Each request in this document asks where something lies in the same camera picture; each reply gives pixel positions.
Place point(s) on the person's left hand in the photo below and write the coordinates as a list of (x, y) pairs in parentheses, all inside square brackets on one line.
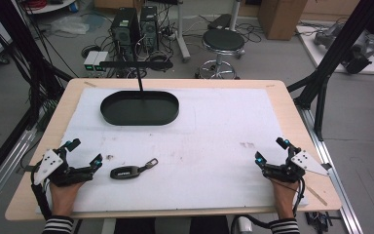
[(63, 198)]

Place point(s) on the white power supply box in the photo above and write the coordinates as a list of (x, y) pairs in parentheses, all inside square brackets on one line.
[(91, 60), (100, 61)]

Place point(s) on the brown cardboard box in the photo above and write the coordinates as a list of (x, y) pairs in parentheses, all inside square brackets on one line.
[(280, 18)]

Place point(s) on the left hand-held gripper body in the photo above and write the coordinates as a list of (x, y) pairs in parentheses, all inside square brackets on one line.
[(56, 167)]

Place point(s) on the person's legs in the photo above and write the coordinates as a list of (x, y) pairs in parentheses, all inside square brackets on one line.
[(172, 225)]

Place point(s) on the black round stool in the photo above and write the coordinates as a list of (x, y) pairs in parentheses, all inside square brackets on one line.
[(223, 40)]

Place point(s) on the black car key fob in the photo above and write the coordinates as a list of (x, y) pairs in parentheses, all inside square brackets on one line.
[(125, 171)]

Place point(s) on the person's right hand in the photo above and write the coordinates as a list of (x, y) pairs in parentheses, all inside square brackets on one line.
[(285, 196)]

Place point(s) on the slim black computer tower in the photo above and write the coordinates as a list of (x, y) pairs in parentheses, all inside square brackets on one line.
[(149, 27)]

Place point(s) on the small black electronic parts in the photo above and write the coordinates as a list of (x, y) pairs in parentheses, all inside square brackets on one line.
[(318, 218)]

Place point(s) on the white round table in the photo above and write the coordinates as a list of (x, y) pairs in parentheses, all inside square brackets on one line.
[(50, 6)]

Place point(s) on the grey metal stand leg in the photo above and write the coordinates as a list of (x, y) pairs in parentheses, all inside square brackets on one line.
[(181, 32)]

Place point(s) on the black oval tray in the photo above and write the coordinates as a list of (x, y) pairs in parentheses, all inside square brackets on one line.
[(139, 110)]

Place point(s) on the large black computer tower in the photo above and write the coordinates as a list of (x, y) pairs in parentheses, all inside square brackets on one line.
[(125, 32)]

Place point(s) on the clear plastic bag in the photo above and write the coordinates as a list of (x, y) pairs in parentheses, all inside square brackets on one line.
[(69, 25)]

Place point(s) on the black metal frame strut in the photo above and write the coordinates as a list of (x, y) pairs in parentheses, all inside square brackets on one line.
[(337, 48), (19, 48)]

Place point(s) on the black T-shaped stand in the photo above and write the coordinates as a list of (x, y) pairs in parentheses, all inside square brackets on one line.
[(136, 65)]

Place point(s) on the grey robot device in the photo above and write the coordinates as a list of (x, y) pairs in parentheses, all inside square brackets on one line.
[(357, 48)]

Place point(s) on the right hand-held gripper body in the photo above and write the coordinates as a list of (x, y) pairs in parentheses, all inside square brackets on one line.
[(293, 167)]

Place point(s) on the aluminium rail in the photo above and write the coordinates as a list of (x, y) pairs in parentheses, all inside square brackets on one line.
[(3, 175), (334, 175)]

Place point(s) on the white foam mat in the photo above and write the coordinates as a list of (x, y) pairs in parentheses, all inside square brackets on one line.
[(188, 149)]

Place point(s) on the thin wooden strip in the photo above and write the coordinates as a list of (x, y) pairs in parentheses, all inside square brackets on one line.
[(316, 195)]

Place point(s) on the white floor board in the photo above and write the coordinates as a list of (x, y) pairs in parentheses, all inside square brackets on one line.
[(311, 48)]

